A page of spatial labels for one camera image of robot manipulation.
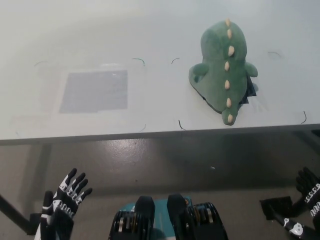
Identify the robot left five-finger hand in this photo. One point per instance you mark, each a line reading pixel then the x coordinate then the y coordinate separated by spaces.
pixel 62 205

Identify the robot right five-finger hand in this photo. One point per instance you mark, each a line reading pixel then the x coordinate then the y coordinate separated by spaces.
pixel 313 197

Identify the green plush dinosaur toy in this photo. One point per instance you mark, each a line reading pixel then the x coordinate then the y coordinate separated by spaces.
pixel 220 62

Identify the black table leg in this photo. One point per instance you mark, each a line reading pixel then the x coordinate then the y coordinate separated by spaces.
pixel 298 206
pixel 15 215

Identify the robot torso black teal blocks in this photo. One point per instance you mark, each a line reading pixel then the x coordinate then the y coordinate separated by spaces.
pixel 175 220

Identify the grey tape square patch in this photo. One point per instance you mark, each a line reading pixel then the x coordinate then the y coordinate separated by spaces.
pixel 95 92

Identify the black tape square patch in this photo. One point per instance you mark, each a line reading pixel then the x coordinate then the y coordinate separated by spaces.
pixel 251 91

